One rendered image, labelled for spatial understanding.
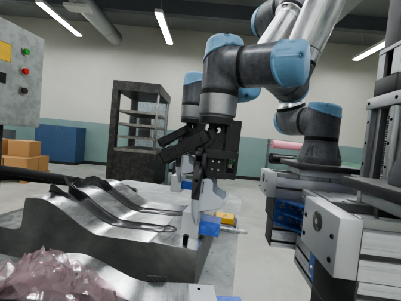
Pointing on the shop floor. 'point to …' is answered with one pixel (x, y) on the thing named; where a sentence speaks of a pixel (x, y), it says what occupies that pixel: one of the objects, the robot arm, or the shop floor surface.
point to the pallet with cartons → (24, 155)
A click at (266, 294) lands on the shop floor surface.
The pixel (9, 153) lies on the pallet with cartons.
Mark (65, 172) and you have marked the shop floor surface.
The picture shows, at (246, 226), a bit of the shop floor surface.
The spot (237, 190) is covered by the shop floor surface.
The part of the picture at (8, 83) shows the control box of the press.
